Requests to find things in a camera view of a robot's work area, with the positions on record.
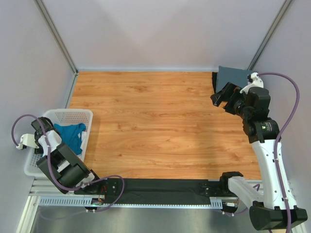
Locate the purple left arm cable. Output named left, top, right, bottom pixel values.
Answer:
left=11, top=114, right=127, bottom=213

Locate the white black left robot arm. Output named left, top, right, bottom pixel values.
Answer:
left=31, top=117, right=102, bottom=195

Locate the left aluminium corner post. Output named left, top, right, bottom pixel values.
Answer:
left=34, top=0, right=79, bottom=74

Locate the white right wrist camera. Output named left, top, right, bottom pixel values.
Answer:
left=240, top=72, right=264, bottom=94

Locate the aluminium corner post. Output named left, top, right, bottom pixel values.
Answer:
left=247, top=0, right=295, bottom=70
left=34, top=0, right=79, bottom=74

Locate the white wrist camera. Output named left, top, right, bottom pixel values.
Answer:
left=240, top=72, right=264, bottom=94
left=16, top=133, right=39, bottom=150

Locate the white plastic laundry basket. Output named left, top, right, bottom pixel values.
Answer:
left=24, top=109, right=93, bottom=178

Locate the slotted grey cable duct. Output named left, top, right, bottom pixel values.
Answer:
left=38, top=197, right=223, bottom=210

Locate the white t shirt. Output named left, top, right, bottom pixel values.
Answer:
left=78, top=131, right=87, bottom=154

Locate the right aluminium corner post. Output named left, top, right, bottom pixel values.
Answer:
left=247, top=0, right=295, bottom=70

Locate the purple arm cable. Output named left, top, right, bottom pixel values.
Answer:
left=257, top=71, right=300, bottom=233
left=11, top=114, right=127, bottom=213

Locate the folded grey t shirt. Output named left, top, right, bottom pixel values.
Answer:
left=215, top=66, right=255, bottom=92

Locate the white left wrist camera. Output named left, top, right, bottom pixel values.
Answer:
left=16, top=133, right=39, bottom=150

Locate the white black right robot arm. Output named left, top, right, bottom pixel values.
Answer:
left=210, top=83, right=308, bottom=233

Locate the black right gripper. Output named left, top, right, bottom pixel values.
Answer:
left=210, top=82, right=250, bottom=120

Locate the blue t shirt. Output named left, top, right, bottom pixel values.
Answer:
left=54, top=123, right=86, bottom=155

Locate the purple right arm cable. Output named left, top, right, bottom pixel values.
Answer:
left=257, top=71, right=300, bottom=233

